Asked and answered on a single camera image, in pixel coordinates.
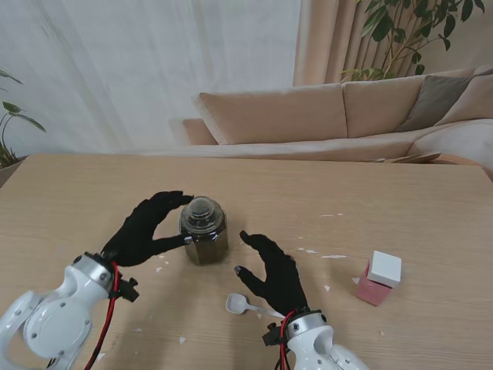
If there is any tall leafy green plant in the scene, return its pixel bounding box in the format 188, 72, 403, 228
340, 0, 486, 82

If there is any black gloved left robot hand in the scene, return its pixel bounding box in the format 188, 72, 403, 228
100, 190, 196, 269

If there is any beige sofa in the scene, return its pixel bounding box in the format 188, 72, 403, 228
169, 67, 493, 174

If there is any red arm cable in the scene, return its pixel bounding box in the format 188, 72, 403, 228
273, 310, 297, 370
83, 261, 119, 370

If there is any white sofa cushion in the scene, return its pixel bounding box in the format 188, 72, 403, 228
411, 119, 493, 174

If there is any beige pleated curtain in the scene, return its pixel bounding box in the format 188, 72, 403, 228
293, 0, 493, 86

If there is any pink square coffee jar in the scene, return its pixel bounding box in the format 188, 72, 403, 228
355, 261, 394, 308

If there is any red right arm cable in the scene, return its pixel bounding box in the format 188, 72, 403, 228
273, 310, 297, 370

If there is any broad leaf green plant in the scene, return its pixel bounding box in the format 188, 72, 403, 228
0, 69, 47, 170

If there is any white square jar cap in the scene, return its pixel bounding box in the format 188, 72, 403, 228
367, 250, 403, 289

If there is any brown cardboard piece on sofa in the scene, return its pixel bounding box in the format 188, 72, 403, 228
371, 152, 442, 165

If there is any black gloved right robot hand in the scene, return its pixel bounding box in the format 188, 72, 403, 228
233, 230, 311, 318

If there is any gray sofa cushion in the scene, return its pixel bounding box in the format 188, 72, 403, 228
396, 73, 477, 133

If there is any clear glass jar lid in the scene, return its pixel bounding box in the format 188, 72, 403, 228
183, 195, 221, 228

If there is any white sheer curtain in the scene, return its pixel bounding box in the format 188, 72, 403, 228
0, 0, 301, 155

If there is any red left arm cable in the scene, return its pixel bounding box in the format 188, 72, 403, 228
83, 261, 119, 370

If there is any gray planter box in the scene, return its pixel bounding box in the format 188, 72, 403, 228
0, 156, 30, 190

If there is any white plastic spoon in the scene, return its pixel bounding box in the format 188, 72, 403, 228
225, 292, 284, 319

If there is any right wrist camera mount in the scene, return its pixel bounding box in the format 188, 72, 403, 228
261, 322, 288, 348

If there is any glass jar of coffee beans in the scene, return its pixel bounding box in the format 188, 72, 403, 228
179, 196, 230, 267

